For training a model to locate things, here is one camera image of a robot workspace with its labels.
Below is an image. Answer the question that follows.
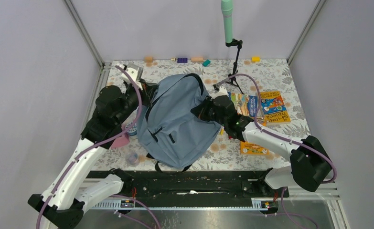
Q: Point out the blue 91-storey treehouse book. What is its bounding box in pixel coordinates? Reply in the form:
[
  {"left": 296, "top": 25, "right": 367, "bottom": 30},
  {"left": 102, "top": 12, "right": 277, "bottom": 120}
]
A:
[{"left": 228, "top": 92, "right": 258, "bottom": 118}]

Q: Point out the pink transparent pencil case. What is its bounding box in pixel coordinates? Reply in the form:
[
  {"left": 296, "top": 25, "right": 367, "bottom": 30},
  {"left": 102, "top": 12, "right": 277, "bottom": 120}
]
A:
[{"left": 110, "top": 131, "right": 130, "bottom": 149}]

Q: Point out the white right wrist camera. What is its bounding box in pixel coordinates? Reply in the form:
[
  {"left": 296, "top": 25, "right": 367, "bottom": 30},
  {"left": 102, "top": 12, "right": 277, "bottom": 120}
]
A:
[{"left": 213, "top": 85, "right": 228, "bottom": 98}]

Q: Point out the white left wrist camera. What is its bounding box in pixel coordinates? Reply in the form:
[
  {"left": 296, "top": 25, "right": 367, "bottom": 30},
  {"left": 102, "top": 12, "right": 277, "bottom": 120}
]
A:
[{"left": 115, "top": 63, "right": 143, "bottom": 90}]

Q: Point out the aluminium frame rail left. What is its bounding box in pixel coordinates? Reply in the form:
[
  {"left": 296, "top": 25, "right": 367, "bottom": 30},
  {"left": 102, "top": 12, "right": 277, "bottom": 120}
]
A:
[{"left": 63, "top": 0, "right": 106, "bottom": 130}]

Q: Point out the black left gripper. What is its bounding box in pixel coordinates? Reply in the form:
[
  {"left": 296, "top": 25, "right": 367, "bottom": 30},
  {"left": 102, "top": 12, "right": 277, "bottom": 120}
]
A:
[{"left": 116, "top": 78, "right": 160, "bottom": 125}]

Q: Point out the mint green microphone handle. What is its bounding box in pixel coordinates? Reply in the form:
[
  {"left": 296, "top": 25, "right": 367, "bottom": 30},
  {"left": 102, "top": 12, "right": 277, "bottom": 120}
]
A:
[{"left": 221, "top": 0, "right": 233, "bottom": 43}]

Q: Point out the purple toy brick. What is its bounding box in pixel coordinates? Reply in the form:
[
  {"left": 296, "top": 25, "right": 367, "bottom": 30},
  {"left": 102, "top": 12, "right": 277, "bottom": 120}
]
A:
[{"left": 177, "top": 58, "right": 188, "bottom": 63}]

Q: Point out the small clear purple jar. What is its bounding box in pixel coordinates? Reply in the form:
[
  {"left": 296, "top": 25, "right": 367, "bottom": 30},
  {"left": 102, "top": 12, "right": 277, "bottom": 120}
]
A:
[{"left": 126, "top": 153, "right": 140, "bottom": 167}]

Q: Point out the small tan wooden block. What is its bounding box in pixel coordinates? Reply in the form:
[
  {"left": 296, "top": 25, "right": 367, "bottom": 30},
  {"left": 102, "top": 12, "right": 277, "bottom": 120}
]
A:
[{"left": 144, "top": 56, "right": 153, "bottom": 63}]

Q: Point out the orange activity book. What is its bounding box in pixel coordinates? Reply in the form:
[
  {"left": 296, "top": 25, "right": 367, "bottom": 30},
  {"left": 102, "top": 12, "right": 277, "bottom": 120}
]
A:
[{"left": 240, "top": 142, "right": 269, "bottom": 156}]

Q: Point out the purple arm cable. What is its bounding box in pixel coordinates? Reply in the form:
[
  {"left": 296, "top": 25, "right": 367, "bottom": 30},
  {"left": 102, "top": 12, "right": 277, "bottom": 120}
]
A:
[
  {"left": 228, "top": 73, "right": 338, "bottom": 185},
  {"left": 35, "top": 64, "right": 143, "bottom": 229}
]

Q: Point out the yellow toy block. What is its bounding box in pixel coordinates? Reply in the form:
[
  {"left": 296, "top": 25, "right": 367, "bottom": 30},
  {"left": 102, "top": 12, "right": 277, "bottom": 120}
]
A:
[{"left": 251, "top": 56, "right": 261, "bottom": 62}]

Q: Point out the yellow 130-storey treehouse book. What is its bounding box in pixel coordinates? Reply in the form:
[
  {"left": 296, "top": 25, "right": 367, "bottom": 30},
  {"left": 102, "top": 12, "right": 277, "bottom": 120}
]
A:
[{"left": 260, "top": 91, "right": 291, "bottom": 125}]

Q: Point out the black mini tripod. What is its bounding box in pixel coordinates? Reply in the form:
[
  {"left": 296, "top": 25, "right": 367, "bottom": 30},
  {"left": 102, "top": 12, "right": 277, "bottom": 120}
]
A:
[{"left": 213, "top": 39, "right": 245, "bottom": 95}]

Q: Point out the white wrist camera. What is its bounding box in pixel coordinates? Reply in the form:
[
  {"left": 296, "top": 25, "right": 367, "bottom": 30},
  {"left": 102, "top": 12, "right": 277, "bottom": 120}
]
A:
[
  {"left": 115, "top": 63, "right": 143, "bottom": 90},
  {"left": 213, "top": 85, "right": 228, "bottom": 98}
]

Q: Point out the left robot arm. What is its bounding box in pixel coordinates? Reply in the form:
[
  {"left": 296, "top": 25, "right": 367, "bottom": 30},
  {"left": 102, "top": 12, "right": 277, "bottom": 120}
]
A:
[{"left": 28, "top": 80, "right": 158, "bottom": 229}]

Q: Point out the blue round cleaning gel jar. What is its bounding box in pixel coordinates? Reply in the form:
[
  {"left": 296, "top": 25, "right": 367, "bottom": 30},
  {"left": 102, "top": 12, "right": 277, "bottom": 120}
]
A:
[{"left": 125, "top": 123, "right": 138, "bottom": 139}]

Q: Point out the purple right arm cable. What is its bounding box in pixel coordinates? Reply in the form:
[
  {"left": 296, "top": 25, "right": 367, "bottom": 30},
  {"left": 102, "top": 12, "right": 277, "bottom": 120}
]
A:
[{"left": 228, "top": 73, "right": 338, "bottom": 185}]

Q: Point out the teal toy block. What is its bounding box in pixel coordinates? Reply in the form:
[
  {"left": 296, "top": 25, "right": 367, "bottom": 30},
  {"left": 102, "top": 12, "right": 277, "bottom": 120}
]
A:
[{"left": 202, "top": 60, "right": 211, "bottom": 67}]

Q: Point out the blue grey backpack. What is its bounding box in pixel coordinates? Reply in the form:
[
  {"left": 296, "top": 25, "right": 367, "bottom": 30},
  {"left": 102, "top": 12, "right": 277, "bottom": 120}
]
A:
[{"left": 137, "top": 73, "right": 221, "bottom": 171}]

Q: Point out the white slotted cable duct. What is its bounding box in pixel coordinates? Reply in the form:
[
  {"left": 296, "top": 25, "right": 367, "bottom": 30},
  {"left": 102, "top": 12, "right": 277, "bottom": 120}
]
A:
[{"left": 90, "top": 197, "right": 270, "bottom": 211}]

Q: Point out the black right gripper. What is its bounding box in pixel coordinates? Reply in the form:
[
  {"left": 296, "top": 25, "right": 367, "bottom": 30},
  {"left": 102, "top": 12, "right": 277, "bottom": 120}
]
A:
[{"left": 191, "top": 95, "right": 227, "bottom": 127}]

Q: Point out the aluminium frame rail right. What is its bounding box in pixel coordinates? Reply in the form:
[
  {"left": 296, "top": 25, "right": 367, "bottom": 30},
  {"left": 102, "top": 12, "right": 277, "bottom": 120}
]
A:
[{"left": 287, "top": 0, "right": 327, "bottom": 66}]

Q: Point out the aluminium frame rail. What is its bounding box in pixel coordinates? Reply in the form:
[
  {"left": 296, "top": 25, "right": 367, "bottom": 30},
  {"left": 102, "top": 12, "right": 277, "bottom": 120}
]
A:
[
  {"left": 63, "top": 0, "right": 106, "bottom": 130},
  {"left": 287, "top": 0, "right": 327, "bottom": 66}
]

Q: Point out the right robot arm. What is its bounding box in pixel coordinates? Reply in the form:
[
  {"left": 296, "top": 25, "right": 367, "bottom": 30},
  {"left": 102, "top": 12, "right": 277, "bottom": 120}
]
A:
[{"left": 191, "top": 95, "right": 333, "bottom": 197}]

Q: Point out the long tan wooden block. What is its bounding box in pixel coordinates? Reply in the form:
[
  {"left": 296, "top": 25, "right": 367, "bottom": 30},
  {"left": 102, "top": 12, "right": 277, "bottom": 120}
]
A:
[{"left": 191, "top": 57, "right": 204, "bottom": 63}]

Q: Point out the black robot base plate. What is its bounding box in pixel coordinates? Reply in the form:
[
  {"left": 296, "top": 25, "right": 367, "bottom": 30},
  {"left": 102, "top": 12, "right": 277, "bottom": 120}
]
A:
[{"left": 87, "top": 169, "right": 289, "bottom": 208}]

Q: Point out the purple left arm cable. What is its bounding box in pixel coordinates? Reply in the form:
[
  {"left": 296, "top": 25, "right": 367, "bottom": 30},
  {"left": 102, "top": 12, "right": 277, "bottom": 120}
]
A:
[{"left": 35, "top": 64, "right": 143, "bottom": 229}]

